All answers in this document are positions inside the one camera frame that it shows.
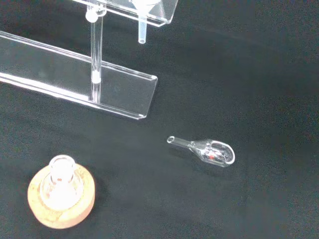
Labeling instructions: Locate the clear glass weighing funnel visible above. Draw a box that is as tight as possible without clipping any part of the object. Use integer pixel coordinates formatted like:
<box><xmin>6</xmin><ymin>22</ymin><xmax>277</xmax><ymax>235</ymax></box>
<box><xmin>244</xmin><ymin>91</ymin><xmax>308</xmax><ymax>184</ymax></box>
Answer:
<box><xmin>166</xmin><ymin>135</ymin><xmax>236</xmax><ymax>168</ymax></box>

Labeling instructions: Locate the clear acrylic funnel stand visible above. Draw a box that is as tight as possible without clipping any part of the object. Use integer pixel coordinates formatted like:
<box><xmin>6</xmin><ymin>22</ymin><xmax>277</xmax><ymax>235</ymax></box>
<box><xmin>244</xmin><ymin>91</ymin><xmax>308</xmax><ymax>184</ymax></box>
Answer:
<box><xmin>0</xmin><ymin>0</ymin><xmax>179</xmax><ymax>120</ymax></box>

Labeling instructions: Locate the black cloth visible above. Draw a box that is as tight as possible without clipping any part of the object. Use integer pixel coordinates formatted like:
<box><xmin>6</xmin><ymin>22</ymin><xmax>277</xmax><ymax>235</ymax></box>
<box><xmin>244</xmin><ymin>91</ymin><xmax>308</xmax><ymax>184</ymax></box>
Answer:
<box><xmin>0</xmin><ymin>0</ymin><xmax>319</xmax><ymax>239</ymax></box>

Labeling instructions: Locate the small round-bottom glass flask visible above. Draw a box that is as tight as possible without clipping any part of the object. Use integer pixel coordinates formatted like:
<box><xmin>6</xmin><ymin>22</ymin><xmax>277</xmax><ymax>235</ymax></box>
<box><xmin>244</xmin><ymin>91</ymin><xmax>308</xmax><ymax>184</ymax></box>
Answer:
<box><xmin>39</xmin><ymin>154</ymin><xmax>84</xmax><ymax>213</ymax></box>

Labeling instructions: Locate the cork ring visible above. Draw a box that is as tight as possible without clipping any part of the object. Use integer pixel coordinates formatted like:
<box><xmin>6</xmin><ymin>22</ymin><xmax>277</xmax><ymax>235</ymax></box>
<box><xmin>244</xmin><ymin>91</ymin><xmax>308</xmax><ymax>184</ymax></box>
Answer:
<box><xmin>27</xmin><ymin>162</ymin><xmax>96</xmax><ymax>230</ymax></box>

